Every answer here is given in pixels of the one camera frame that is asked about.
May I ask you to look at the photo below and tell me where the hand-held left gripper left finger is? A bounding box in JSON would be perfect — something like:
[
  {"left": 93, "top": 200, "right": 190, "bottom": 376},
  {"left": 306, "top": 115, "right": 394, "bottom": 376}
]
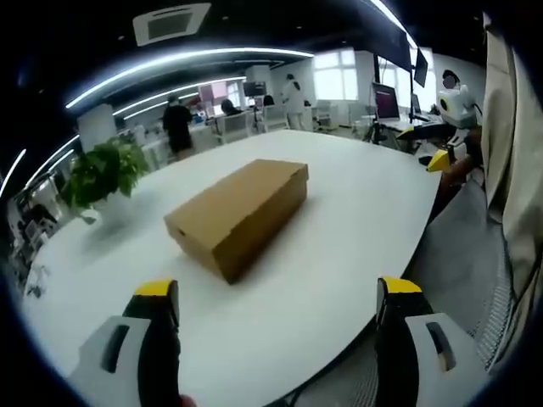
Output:
[{"left": 67, "top": 279, "right": 182, "bottom": 407}]

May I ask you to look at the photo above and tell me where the person's beige clothing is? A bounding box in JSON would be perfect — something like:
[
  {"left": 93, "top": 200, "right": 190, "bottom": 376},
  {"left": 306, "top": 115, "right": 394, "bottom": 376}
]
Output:
[{"left": 482, "top": 11, "right": 543, "bottom": 370}]

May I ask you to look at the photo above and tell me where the white office chair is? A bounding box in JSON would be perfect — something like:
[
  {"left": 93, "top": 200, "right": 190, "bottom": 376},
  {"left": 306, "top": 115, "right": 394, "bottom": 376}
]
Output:
[
  {"left": 219, "top": 111, "right": 250, "bottom": 144},
  {"left": 261, "top": 104, "right": 290, "bottom": 133}
]

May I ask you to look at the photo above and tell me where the computer monitor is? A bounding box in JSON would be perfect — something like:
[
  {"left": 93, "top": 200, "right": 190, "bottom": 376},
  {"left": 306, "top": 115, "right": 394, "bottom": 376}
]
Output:
[{"left": 372, "top": 81, "right": 401, "bottom": 122}]

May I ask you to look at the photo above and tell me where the long ceiling light strip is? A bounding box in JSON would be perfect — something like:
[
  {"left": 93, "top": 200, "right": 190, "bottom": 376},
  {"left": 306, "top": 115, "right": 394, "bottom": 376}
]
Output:
[{"left": 64, "top": 46, "right": 316, "bottom": 110}]

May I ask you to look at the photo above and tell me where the brown cardboard shoe box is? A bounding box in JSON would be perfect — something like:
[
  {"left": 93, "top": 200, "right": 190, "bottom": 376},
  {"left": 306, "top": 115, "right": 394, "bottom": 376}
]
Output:
[{"left": 163, "top": 159, "right": 310, "bottom": 285}]

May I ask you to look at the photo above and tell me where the green potted plant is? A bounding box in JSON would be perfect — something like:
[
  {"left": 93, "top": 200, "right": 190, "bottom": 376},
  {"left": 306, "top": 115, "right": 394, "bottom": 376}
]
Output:
[{"left": 62, "top": 134, "right": 150, "bottom": 226}]

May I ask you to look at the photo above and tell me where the grey mesh office chair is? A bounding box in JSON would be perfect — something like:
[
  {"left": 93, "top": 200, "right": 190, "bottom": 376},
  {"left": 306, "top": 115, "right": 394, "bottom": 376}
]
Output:
[{"left": 292, "top": 180, "right": 521, "bottom": 407}]

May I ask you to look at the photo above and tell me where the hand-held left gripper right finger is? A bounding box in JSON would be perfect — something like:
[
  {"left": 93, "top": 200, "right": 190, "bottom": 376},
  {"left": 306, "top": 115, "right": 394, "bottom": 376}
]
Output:
[{"left": 375, "top": 276, "right": 489, "bottom": 407}]

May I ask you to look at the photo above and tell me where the hanging black monitor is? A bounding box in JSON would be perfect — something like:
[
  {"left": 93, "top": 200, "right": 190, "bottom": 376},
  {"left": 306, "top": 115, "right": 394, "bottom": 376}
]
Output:
[{"left": 413, "top": 47, "right": 429, "bottom": 88}]

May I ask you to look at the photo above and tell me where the ceiling air conditioner vent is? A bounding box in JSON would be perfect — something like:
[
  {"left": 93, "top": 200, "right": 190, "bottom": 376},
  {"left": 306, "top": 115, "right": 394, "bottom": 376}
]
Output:
[{"left": 132, "top": 3, "right": 212, "bottom": 47}]

